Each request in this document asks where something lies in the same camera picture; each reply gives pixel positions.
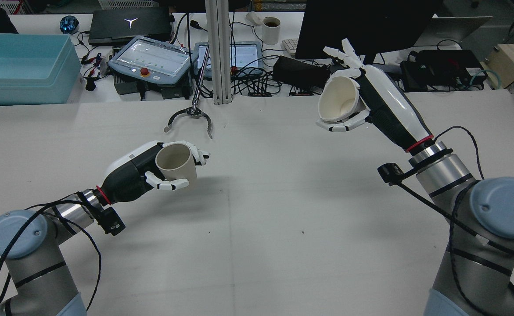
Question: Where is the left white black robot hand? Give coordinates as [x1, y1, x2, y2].
[95, 140, 210, 205]

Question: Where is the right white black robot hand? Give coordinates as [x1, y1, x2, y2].
[316, 39, 434, 153]

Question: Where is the beige paper cup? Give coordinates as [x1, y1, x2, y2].
[155, 143, 198, 185]

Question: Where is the white paper cup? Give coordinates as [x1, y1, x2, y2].
[318, 76, 367, 123]

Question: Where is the black electronics device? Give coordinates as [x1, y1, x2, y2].
[401, 49, 488, 92]

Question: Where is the black monitor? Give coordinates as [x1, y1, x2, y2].
[295, 0, 444, 60]

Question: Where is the black electronics box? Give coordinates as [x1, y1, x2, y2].
[113, 72, 192, 101]

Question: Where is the metal claw grabber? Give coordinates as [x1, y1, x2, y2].
[164, 44, 214, 140]

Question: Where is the black power brick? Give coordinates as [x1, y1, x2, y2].
[273, 55, 332, 88]

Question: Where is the grey flat panel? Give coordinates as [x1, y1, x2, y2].
[424, 15, 493, 49]

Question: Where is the grey teach pendant red button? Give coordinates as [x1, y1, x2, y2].
[108, 36, 199, 86]

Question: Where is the light wooden box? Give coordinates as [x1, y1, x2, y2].
[486, 39, 514, 93]

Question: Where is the light blue plastic bin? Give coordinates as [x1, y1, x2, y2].
[0, 34, 82, 106]

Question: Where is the white coffee mug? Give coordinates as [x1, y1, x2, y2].
[262, 17, 281, 46]

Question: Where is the black laptop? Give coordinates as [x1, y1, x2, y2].
[88, 7, 173, 46]

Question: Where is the blue sphere gadget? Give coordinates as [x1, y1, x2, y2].
[60, 15, 79, 34]

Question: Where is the white plastic basket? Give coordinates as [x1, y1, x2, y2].
[98, 0, 160, 10]

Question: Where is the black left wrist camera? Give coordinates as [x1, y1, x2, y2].
[95, 206, 126, 237]

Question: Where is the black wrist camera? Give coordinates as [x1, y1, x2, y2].
[95, 206, 126, 237]
[377, 163, 404, 184]

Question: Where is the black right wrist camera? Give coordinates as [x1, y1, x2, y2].
[377, 163, 404, 184]

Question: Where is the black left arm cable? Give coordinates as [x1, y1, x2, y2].
[0, 200, 103, 313]

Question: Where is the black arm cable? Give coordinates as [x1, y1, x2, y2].
[395, 126, 514, 316]
[0, 200, 103, 313]

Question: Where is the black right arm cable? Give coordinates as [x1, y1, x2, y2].
[395, 126, 514, 316]

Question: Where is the aluminium profile post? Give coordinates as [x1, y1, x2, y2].
[205, 0, 232, 105]

